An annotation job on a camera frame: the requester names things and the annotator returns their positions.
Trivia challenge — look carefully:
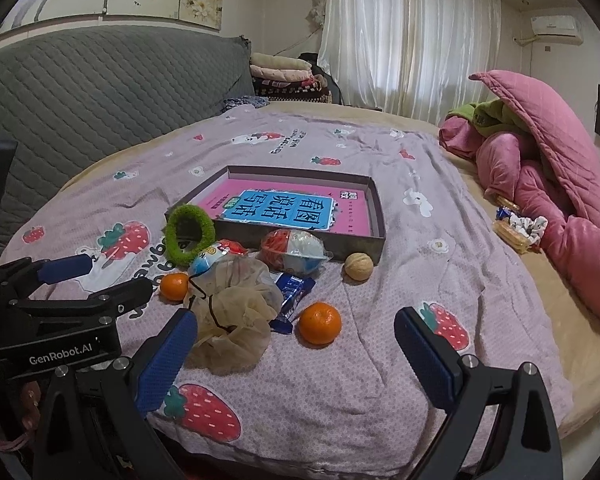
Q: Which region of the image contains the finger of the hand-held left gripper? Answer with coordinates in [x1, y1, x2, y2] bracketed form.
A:
[0, 254, 95, 307]
[7, 277, 154, 320]

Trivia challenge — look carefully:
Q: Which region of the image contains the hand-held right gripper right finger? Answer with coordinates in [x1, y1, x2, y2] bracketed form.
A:
[394, 306, 566, 480]

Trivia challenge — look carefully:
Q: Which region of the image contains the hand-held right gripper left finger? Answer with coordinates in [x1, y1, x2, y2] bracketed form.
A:
[32, 307, 201, 480]

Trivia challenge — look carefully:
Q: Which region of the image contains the small tangerine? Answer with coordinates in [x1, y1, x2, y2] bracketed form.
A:
[159, 272, 190, 303]

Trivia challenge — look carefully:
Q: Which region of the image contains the beige mesh drawstring pouch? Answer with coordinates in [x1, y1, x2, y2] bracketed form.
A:
[182, 257, 283, 376]

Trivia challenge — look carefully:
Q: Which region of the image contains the large tangerine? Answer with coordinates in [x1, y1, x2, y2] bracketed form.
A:
[298, 302, 342, 347]

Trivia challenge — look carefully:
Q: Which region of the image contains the blue white egg toy packet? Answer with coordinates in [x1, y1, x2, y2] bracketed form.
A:
[187, 239, 248, 278]

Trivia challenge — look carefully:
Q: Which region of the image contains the walnut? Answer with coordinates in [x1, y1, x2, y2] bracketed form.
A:
[344, 252, 375, 282]

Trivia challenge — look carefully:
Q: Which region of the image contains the green fuzzy scrunchie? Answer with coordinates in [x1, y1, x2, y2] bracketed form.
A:
[164, 205, 217, 267]

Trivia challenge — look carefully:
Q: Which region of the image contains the shallow grey cardboard box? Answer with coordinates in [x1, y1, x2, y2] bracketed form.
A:
[179, 165, 385, 265]

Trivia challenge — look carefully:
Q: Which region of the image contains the blue snack packet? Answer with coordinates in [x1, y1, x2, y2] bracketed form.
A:
[269, 272, 315, 336]

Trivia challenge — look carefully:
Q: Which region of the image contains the clear packet with red toy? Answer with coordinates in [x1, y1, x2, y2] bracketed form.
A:
[257, 228, 333, 278]

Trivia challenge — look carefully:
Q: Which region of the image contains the strawberry print pink blanket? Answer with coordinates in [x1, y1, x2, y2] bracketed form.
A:
[0, 105, 576, 466]

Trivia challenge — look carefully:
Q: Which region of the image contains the yellow biscuit packet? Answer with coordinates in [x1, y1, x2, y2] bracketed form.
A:
[495, 219, 531, 253]

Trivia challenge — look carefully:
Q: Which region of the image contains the beige bed sheet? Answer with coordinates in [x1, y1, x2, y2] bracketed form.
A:
[250, 100, 600, 436]

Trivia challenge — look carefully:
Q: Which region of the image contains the pink and blue book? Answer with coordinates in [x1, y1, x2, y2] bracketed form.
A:
[196, 177, 376, 236]

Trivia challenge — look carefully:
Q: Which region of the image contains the white floral scrunchie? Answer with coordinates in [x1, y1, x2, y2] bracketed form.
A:
[509, 211, 550, 247]

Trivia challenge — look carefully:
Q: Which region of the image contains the grey quilted headboard cover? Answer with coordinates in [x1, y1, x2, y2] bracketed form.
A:
[0, 25, 256, 261]

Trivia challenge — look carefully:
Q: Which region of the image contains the blue patterned cloth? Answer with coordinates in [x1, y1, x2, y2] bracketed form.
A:
[220, 94, 271, 113]

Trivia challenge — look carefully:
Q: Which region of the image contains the green fleece blanket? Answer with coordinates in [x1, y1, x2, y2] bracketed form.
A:
[452, 101, 536, 138]

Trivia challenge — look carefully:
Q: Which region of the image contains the pink quilt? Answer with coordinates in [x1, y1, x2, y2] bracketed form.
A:
[439, 70, 600, 336]

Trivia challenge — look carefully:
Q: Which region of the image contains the dark patterned folded blanket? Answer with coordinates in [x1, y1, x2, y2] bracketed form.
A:
[254, 77, 333, 103]

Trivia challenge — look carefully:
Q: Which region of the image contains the pink folded blanket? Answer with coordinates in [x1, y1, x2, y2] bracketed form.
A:
[252, 67, 313, 82]

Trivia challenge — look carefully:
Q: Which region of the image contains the cream folded blanket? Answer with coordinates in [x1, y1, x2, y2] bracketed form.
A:
[250, 52, 312, 72]

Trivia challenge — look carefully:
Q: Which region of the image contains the black cloth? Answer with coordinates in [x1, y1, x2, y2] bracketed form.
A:
[297, 52, 337, 82]

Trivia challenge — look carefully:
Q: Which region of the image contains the white sheer curtain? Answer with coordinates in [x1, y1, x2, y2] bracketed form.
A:
[317, 0, 503, 123]

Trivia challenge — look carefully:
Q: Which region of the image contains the white air conditioner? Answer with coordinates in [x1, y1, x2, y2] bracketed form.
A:
[530, 15, 583, 45]

